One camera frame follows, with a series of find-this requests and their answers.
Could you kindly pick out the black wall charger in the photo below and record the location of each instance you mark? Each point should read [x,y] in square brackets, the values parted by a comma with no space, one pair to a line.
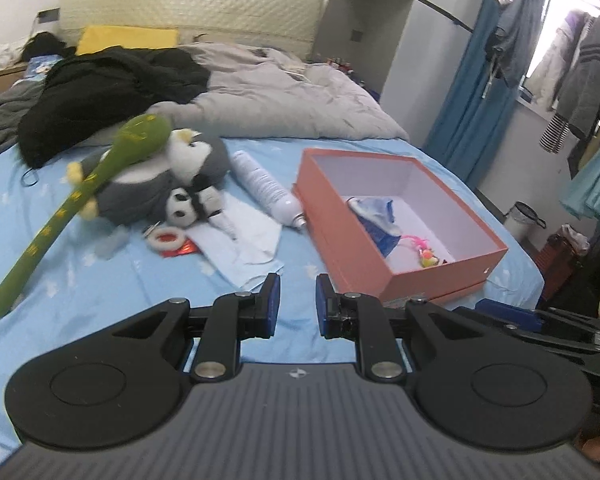
[49,15]

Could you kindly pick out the teal hanging garment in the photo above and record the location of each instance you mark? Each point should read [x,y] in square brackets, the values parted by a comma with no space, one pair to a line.
[595,180]

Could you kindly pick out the black clothing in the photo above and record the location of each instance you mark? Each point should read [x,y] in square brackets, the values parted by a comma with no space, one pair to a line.
[100,95]

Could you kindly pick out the row of small bottles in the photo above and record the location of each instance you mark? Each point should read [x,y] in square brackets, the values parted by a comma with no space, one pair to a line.
[342,67]

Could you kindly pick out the dark grey blanket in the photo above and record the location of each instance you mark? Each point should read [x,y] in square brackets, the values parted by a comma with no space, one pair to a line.
[2,120]

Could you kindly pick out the blue cloth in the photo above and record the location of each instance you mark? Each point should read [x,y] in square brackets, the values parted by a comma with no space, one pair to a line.
[377,225]

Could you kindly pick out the blue face mask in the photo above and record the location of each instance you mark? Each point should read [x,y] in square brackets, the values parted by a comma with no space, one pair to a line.
[240,272]

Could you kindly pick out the white spray bottle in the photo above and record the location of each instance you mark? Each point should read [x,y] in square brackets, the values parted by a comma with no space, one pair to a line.
[262,185]

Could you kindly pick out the white trash bin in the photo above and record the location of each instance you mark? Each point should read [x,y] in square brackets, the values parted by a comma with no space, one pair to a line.
[522,220]

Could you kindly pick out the black curtain rod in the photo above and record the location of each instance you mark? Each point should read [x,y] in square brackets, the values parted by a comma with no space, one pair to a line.
[430,4]

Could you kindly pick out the pink cardboard box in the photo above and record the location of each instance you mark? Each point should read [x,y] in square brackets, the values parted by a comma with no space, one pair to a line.
[430,220]

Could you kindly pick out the cream quilted headboard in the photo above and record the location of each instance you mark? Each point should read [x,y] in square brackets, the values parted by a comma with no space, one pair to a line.
[205,10]

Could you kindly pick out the person's right hand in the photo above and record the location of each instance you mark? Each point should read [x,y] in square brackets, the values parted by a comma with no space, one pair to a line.
[597,449]

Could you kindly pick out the blue curtain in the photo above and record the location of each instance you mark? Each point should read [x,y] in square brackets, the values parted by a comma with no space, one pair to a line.
[480,85]

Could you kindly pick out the grey duvet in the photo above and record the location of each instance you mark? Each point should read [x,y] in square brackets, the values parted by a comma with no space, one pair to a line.
[290,100]

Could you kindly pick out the grey penguin plush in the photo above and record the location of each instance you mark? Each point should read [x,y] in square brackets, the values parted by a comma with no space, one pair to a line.
[140,187]

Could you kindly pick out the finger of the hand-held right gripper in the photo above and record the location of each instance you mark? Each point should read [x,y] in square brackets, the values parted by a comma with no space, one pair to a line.
[530,337]
[510,312]

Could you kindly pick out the grey hanging jacket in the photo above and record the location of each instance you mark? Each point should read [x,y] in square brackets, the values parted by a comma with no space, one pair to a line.
[517,25]

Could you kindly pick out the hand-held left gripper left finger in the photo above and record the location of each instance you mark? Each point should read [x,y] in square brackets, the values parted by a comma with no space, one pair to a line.
[272,305]

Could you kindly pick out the clear plastic wrapper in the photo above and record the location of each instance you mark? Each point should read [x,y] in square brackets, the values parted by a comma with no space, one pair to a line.
[110,247]

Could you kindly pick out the small panda plush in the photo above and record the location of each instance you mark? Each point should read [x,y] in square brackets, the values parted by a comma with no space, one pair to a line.
[182,207]

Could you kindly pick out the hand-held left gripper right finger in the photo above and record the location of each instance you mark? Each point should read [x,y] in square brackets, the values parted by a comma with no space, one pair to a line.
[323,305]

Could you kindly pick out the dark wall switch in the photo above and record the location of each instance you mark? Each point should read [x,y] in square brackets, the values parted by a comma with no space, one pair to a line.
[357,36]

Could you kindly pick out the black bag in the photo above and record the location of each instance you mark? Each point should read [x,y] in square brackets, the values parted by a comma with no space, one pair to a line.
[45,45]

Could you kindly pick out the wooden nightstand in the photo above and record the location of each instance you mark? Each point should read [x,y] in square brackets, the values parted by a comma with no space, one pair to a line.
[0,85]

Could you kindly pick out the white crumpled cloth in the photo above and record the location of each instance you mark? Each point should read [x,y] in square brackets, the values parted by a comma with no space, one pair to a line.
[0,55]

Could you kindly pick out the blue star-print bed sheet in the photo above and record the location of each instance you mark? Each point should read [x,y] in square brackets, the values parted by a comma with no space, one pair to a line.
[130,285]

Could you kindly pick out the white tissue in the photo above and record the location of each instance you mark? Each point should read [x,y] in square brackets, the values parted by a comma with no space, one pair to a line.
[252,227]

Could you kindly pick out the green plush stick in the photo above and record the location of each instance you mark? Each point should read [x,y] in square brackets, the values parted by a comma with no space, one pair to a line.
[70,210]

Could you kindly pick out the dark red bag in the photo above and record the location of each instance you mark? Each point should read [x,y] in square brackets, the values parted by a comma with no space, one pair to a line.
[562,260]

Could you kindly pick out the red flat wrapper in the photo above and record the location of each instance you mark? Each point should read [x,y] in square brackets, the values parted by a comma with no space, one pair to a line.
[182,251]

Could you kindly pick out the pink yellow small trinket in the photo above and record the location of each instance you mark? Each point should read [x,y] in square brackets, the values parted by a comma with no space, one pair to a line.
[425,255]

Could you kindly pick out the striped hanging sweater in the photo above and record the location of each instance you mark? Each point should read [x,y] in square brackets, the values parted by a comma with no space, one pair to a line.
[587,80]

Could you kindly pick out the yellow pillow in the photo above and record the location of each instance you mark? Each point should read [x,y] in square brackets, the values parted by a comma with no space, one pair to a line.
[125,40]

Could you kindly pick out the blue white small pouch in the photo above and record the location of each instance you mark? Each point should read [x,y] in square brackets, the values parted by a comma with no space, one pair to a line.
[42,66]

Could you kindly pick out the beige hanging coat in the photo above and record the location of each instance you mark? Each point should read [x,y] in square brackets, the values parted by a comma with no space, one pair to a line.
[555,60]

